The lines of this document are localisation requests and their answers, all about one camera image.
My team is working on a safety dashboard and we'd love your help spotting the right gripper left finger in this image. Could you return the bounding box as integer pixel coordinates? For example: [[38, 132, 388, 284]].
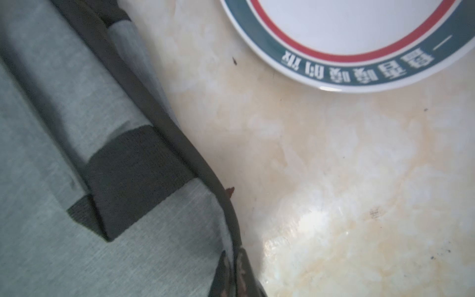
[[209, 251, 234, 297]]

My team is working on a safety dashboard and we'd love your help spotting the white plate green red rim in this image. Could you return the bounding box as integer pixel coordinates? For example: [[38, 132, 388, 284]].
[[222, 1, 475, 94]]

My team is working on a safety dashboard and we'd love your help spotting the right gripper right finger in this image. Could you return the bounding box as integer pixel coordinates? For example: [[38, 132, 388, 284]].
[[235, 247, 267, 297]]

